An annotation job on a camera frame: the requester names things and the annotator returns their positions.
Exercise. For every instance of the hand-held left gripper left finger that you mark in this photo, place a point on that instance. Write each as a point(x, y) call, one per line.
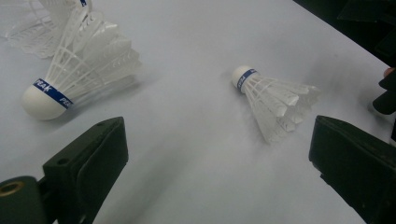
point(84, 168)

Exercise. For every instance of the white shuttlecock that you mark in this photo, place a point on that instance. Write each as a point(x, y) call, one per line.
point(40, 34)
point(43, 104)
point(274, 99)

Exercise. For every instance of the white table mat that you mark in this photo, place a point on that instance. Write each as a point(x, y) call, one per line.
point(193, 140)

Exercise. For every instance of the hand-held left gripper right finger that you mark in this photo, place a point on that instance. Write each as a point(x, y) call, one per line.
point(358, 168)

